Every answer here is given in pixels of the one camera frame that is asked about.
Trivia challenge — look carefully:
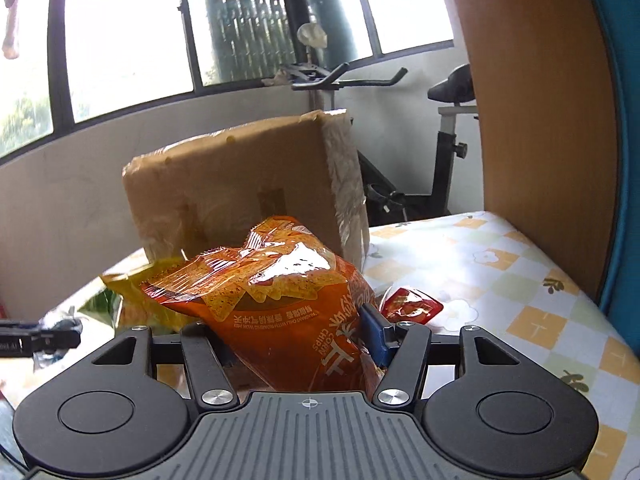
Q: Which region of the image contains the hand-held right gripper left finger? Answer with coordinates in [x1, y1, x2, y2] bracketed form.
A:
[92, 322, 240, 407]

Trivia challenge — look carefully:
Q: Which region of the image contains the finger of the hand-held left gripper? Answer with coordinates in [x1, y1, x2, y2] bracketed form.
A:
[20, 317, 82, 357]

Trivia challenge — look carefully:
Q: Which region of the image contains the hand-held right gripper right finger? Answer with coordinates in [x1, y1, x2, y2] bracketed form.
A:
[359, 302, 523, 406]

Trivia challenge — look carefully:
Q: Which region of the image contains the small red snack packet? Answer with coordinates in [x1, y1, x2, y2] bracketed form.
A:
[379, 287, 444, 322]

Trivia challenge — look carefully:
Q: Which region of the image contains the yellow snack packet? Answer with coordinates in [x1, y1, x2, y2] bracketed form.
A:
[100, 255, 188, 333]

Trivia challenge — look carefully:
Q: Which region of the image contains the orange corn chip bag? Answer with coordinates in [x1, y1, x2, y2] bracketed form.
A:
[140, 215, 386, 393]

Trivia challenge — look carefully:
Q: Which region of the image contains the checkered floral tablecloth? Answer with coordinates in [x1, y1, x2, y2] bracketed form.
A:
[0, 210, 640, 480]

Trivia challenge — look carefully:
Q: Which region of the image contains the taped cardboard box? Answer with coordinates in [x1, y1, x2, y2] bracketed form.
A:
[122, 108, 371, 268]

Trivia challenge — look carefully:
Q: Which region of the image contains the black exercise bike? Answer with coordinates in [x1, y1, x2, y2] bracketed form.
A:
[280, 62, 482, 223]

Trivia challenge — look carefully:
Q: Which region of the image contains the wooden board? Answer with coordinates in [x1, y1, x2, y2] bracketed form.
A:
[440, 0, 619, 306]

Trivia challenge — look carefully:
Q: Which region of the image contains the blue padded panel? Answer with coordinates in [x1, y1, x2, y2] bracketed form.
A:
[575, 0, 640, 332]

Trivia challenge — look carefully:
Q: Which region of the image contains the green lattice column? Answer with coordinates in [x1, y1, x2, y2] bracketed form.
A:
[200, 0, 373, 86]

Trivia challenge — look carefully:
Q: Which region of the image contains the black window frame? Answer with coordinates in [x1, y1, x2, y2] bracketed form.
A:
[0, 0, 457, 161]

